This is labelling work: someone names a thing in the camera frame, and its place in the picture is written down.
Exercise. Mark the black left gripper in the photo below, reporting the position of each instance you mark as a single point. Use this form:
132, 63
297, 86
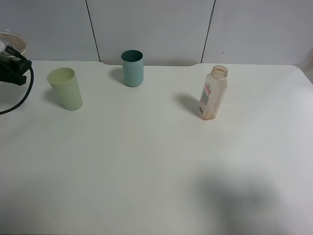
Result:
13, 71

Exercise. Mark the glass cup with blue sleeve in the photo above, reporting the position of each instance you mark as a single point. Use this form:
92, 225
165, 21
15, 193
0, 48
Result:
8, 38

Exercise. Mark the clear plastic drink bottle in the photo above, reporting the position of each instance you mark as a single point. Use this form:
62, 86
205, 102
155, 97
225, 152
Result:
213, 92

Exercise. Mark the pale green plastic cup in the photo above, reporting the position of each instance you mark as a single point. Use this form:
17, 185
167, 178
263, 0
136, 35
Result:
63, 81

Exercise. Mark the teal plastic cup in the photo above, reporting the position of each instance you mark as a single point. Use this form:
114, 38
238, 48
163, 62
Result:
133, 67

